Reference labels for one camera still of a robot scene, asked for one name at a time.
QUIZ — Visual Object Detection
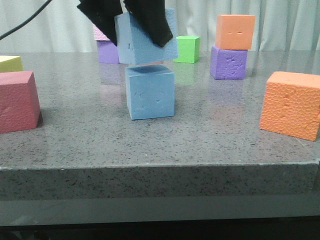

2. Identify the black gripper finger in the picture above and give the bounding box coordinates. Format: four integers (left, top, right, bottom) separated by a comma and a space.
77, 0, 123, 46
123, 0, 173, 48

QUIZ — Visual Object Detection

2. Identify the textured light blue foam block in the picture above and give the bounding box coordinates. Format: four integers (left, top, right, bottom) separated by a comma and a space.
114, 8, 178, 65

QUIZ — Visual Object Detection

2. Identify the smooth light blue foam block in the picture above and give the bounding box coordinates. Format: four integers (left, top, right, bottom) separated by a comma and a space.
125, 64, 175, 120

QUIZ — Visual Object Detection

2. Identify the purple foam block under pink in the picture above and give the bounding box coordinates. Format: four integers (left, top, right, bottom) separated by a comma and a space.
96, 40, 120, 64

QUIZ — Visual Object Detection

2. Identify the grey curtain backdrop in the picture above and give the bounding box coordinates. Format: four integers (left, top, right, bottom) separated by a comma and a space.
0, 0, 320, 54

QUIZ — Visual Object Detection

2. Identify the green foam block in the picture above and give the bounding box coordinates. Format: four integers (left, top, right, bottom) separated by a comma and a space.
173, 36, 201, 64

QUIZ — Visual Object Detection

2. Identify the orange foam block on purple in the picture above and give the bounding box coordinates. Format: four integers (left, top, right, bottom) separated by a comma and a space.
215, 14, 256, 50

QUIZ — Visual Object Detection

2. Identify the purple foam block under orange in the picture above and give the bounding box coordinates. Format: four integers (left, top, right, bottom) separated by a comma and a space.
210, 45, 248, 80

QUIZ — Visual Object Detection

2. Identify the yellow foam block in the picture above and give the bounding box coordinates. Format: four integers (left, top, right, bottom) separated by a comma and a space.
0, 55, 24, 73

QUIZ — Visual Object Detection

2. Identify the large red foam block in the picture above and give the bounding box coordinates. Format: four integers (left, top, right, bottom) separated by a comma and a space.
0, 70, 41, 133

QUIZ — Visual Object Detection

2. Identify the large orange foam block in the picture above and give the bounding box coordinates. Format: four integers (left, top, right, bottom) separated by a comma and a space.
259, 71, 320, 141

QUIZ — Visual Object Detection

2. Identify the black cable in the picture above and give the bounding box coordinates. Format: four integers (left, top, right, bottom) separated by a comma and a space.
0, 0, 53, 41

